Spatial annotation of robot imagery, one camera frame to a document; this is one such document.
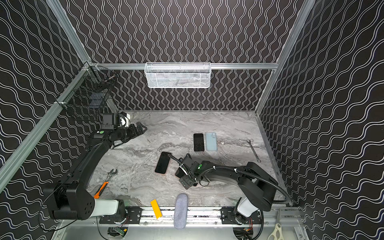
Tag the black phone upright centre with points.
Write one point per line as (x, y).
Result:
(163, 163)

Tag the aluminium horizontal bar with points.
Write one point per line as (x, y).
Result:
(213, 66)
(15, 161)

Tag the yellow flat block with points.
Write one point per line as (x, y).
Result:
(156, 209)

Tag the aluminium corner frame post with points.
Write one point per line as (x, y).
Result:
(66, 25)
(288, 46)

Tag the black phone taken from case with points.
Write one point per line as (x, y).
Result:
(199, 145)

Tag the light blue phone case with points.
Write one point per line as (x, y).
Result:
(211, 142)

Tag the black phone tilted centre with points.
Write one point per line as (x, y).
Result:
(179, 173)

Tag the grey fabric pouch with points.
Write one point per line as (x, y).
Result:
(181, 211)

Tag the white scissors handle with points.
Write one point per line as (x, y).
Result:
(277, 233)

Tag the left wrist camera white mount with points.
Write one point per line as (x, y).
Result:
(124, 119)

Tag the aluminium corner frame post right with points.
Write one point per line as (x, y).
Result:
(288, 46)

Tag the aluminium back horizontal bar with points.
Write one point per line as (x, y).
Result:
(213, 66)

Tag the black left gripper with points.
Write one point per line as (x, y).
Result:
(132, 131)

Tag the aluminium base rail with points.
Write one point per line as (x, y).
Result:
(206, 217)

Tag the aluminium left horizontal bar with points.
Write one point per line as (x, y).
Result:
(15, 161)

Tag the white wire mesh basket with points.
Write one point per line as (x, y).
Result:
(178, 78)

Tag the adjustable wrench orange handle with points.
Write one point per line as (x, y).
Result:
(111, 174)

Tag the silver combination wrench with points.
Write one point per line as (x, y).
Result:
(254, 151)

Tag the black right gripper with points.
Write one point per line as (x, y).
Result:
(182, 167)

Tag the aluminium corner frame post left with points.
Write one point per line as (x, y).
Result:
(66, 25)

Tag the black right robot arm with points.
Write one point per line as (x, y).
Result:
(261, 190)

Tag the black wire basket left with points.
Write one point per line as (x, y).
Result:
(92, 97)

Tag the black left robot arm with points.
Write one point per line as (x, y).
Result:
(68, 198)

